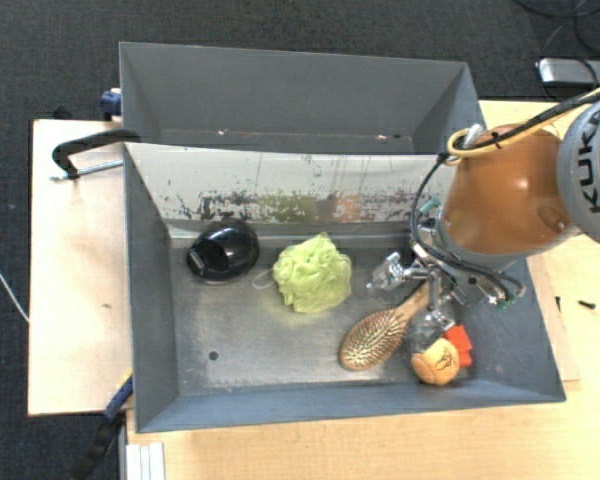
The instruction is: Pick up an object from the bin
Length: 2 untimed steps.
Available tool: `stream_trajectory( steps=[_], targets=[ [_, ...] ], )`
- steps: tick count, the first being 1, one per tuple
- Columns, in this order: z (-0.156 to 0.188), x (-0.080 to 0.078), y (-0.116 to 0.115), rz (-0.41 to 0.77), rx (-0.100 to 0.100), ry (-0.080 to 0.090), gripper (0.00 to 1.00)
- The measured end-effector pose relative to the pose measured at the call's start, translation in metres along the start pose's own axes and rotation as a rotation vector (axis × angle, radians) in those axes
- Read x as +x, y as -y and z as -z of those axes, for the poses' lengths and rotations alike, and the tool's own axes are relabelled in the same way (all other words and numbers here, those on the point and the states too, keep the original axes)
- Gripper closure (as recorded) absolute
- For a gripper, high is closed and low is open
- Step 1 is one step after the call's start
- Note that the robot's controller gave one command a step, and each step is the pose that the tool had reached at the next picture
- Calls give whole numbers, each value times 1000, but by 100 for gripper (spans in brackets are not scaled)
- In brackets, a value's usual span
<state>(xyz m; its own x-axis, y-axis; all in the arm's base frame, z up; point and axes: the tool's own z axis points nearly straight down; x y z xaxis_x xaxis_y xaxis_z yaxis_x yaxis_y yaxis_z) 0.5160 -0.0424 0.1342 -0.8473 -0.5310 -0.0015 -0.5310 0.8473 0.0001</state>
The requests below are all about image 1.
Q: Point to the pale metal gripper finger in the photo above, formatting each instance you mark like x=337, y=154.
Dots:
x=392, y=270
x=432, y=325

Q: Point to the orange-red block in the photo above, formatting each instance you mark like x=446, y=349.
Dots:
x=461, y=340

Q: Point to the tan ball with print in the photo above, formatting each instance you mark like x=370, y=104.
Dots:
x=435, y=365

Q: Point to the wooden hairbrush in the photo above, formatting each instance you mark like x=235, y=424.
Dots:
x=372, y=340

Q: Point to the green mesh bath sponge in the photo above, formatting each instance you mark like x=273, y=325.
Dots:
x=312, y=273

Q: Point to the grey metal bin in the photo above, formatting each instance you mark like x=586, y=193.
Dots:
x=260, y=353

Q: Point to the black egg-shaped object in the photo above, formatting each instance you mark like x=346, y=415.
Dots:
x=225, y=253

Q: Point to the pale wood board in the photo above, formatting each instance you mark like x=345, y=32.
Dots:
x=75, y=268

